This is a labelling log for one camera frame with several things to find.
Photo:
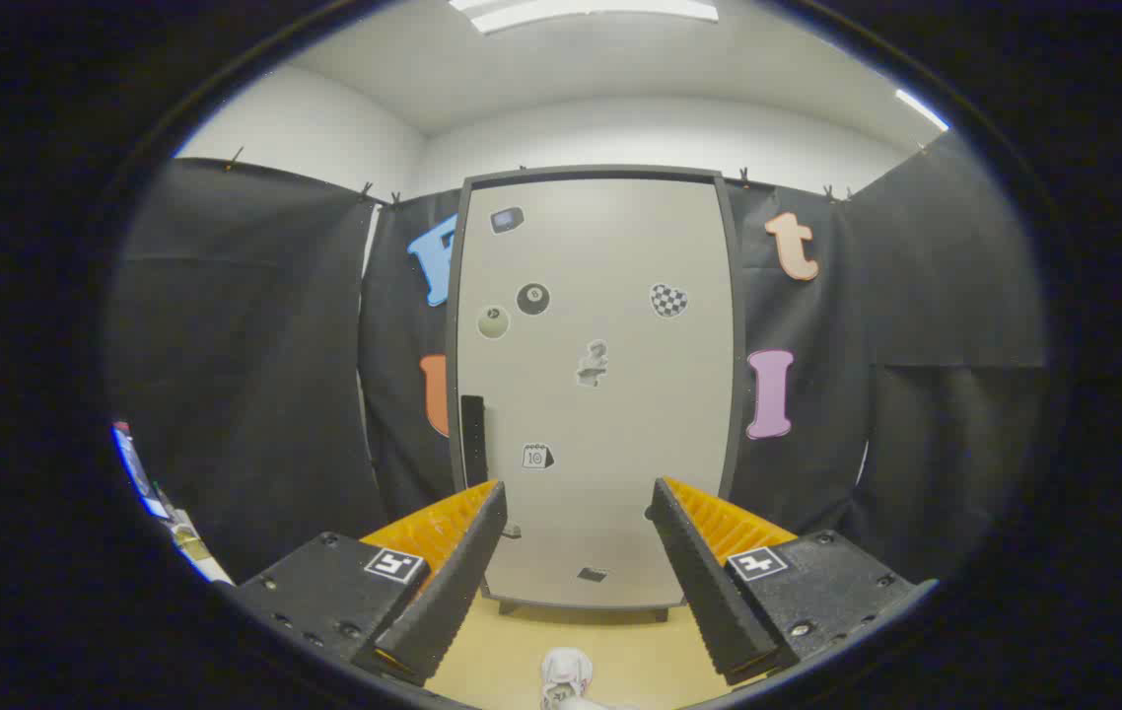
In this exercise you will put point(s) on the black backdrop cloth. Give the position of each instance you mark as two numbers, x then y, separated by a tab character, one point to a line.
255	345

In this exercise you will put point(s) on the long ceiling light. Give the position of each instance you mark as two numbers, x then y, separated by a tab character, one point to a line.
581	12

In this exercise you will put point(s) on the grey shoe cabinet door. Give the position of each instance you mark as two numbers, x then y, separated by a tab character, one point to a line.
610	394

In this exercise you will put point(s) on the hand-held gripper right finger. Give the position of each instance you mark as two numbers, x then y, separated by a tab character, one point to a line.
709	582

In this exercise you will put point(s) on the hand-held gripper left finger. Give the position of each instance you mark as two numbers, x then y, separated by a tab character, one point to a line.
453	582

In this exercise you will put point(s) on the grey shoe cabinet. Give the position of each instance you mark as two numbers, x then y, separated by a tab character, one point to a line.
600	172

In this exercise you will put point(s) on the light wooden base board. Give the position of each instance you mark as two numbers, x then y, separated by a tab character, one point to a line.
512	651

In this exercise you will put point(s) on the white shoe red label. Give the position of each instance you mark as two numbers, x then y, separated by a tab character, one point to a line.
566	671

